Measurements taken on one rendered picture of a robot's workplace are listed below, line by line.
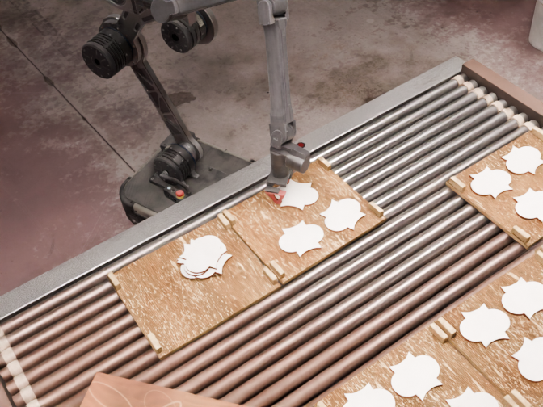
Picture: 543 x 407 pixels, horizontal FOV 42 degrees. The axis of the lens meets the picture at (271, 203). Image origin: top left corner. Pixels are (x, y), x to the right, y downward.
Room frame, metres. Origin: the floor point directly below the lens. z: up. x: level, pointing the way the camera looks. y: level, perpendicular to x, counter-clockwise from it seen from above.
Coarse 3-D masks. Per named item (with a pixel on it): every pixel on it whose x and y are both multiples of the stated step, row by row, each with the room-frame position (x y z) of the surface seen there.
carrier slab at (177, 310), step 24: (240, 240) 1.41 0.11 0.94; (144, 264) 1.35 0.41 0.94; (168, 264) 1.34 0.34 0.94; (240, 264) 1.31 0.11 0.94; (120, 288) 1.27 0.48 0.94; (144, 288) 1.26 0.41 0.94; (168, 288) 1.25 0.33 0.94; (192, 288) 1.24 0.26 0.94; (216, 288) 1.23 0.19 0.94; (240, 288) 1.22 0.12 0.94; (264, 288) 1.22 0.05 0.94; (144, 312) 1.17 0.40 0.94; (168, 312) 1.17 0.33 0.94; (192, 312) 1.16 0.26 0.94; (216, 312) 1.15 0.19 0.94; (240, 312) 1.15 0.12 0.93; (168, 336) 1.08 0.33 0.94; (192, 336) 1.08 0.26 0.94
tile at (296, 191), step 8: (288, 184) 1.62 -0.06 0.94; (296, 184) 1.62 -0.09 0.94; (304, 184) 1.62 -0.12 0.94; (288, 192) 1.59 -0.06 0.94; (296, 192) 1.58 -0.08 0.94; (304, 192) 1.58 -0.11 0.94; (312, 192) 1.58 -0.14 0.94; (288, 200) 1.55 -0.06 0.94; (296, 200) 1.55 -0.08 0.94; (304, 200) 1.54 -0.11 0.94; (312, 200) 1.54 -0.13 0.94
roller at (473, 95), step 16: (464, 96) 2.01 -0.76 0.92; (480, 96) 2.02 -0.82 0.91; (448, 112) 1.94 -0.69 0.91; (416, 128) 1.87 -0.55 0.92; (384, 144) 1.80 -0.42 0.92; (352, 160) 1.73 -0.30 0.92; (368, 160) 1.74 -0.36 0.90; (96, 304) 1.23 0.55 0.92; (112, 304) 1.24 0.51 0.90; (64, 320) 1.18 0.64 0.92; (80, 320) 1.19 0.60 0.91; (32, 336) 1.14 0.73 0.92; (48, 336) 1.14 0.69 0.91; (16, 352) 1.09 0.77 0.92; (0, 368) 1.05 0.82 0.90
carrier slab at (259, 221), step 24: (312, 168) 1.70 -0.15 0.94; (264, 192) 1.61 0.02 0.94; (336, 192) 1.57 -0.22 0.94; (240, 216) 1.51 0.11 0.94; (264, 216) 1.50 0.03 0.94; (288, 216) 1.49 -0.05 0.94; (312, 216) 1.48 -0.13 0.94; (384, 216) 1.45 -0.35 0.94; (264, 240) 1.40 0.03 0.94; (336, 240) 1.37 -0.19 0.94; (264, 264) 1.31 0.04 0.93; (288, 264) 1.30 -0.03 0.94; (312, 264) 1.29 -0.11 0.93
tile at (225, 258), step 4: (224, 248) 1.37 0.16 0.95; (224, 256) 1.34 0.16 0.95; (228, 256) 1.34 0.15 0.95; (232, 256) 1.34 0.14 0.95; (220, 260) 1.32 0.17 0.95; (224, 260) 1.32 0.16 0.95; (220, 264) 1.31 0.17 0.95; (224, 264) 1.31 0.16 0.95; (220, 268) 1.29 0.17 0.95; (208, 272) 1.28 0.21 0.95; (212, 272) 1.28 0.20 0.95; (216, 272) 1.28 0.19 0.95; (220, 272) 1.28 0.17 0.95; (196, 276) 1.27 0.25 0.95; (200, 276) 1.27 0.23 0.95; (204, 276) 1.27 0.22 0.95; (208, 276) 1.27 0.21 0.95
